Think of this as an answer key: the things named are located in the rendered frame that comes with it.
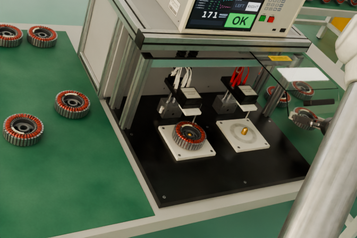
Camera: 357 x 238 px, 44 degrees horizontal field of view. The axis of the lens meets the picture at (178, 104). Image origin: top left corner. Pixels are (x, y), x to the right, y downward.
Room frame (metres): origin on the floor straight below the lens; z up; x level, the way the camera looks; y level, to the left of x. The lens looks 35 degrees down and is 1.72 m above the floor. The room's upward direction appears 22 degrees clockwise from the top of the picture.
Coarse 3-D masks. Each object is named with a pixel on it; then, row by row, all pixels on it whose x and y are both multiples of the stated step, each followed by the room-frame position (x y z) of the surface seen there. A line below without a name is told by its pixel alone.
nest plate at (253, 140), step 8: (232, 120) 1.36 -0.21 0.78; (240, 120) 1.38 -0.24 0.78; (248, 120) 1.40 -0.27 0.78; (224, 128) 1.30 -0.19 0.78; (232, 128) 1.32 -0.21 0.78; (240, 128) 1.34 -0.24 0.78; (248, 128) 1.35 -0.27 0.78; (232, 136) 1.27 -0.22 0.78; (240, 136) 1.29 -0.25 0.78; (248, 136) 1.31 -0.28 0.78; (256, 136) 1.33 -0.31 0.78; (232, 144) 1.23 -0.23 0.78; (240, 144) 1.24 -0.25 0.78; (248, 144) 1.26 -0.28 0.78; (256, 144) 1.28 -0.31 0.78; (264, 144) 1.30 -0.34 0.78
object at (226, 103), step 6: (216, 96) 1.42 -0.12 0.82; (222, 96) 1.43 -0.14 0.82; (216, 102) 1.41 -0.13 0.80; (222, 102) 1.39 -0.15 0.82; (228, 102) 1.40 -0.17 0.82; (234, 102) 1.42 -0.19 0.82; (216, 108) 1.40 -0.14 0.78; (222, 108) 1.39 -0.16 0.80; (228, 108) 1.41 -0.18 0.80; (234, 108) 1.42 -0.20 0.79
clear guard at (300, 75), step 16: (272, 64) 1.34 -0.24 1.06; (288, 64) 1.39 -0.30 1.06; (304, 64) 1.44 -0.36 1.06; (288, 80) 1.28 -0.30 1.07; (304, 80) 1.32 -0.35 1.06; (320, 80) 1.37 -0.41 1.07; (288, 96) 1.21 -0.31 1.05; (304, 96) 1.25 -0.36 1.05; (320, 96) 1.29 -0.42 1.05; (336, 96) 1.34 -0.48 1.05; (288, 112) 1.18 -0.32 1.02; (304, 112) 1.22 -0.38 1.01; (320, 112) 1.26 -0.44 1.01
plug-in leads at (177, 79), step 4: (176, 68) 1.27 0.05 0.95; (180, 68) 1.28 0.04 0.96; (188, 68) 1.28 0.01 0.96; (172, 72) 1.28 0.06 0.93; (180, 72) 1.24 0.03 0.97; (168, 76) 1.28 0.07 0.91; (172, 76) 1.28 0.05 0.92; (176, 76) 1.26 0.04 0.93; (184, 76) 1.28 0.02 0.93; (172, 80) 1.28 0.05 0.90; (176, 80) 1.26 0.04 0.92; (184, 80) 1.25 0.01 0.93; (188, 80) 1.27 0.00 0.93; (176, 84) 1.24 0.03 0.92; (184, 84) 1.25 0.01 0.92; (188, 84) 1.26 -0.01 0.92; (176, 88) 1.24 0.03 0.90
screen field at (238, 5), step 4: (236, 4) 1.31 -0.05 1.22; (240, 4) 1.32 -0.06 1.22; (244, 4) 1.33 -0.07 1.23; (248, 4) 1.34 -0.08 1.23; (252, 4) 1.35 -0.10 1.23; (256, 4) 1.36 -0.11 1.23; (232, 8) 1.30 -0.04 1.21; (236, 8) 1.31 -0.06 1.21; (240, 8) 1.32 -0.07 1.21; (244, 8) 1.33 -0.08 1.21; (248, 8) 1.34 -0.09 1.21; (252, 8) 1.35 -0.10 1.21; (256, 8) 1.36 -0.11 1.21
